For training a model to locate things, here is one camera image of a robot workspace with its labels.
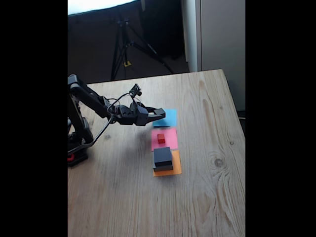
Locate medium dark block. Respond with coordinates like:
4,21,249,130
153,147,173,167

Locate blue paper sheet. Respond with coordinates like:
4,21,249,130
153,108,178,128

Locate orange paper sheet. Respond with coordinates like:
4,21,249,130
152,149,182,178

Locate tall black tripod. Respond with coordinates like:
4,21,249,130
110,14,176,81

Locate white cabinet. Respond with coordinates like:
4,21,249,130
181,0,246,112

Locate pink paper sheet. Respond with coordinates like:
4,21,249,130
151,127,179,151

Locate bright white light panel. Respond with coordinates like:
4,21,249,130
68,0,139,16

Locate small wrist camera board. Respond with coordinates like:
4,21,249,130
129,83,143,97

